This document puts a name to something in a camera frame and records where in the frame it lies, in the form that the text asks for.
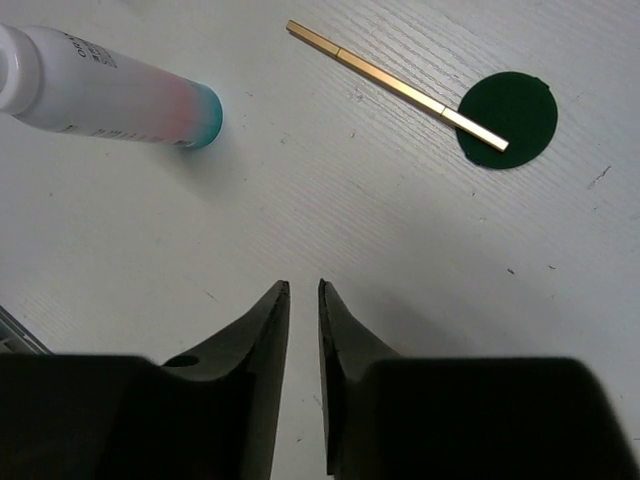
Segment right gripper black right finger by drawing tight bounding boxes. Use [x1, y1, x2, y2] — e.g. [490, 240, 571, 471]
[318, 281, 639, 479]

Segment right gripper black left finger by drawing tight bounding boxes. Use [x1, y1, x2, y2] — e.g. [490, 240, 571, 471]
[1, 281, 290, 479]

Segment gold makeup pencil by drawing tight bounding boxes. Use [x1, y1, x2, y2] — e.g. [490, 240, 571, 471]
[286, 20, 509, 153]

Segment white spray bottle teal base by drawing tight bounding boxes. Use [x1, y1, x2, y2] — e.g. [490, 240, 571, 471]
[1, 25, 223, 149]

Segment aluminium frame rail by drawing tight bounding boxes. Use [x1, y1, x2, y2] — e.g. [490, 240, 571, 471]
[0, 307, 51, 354]

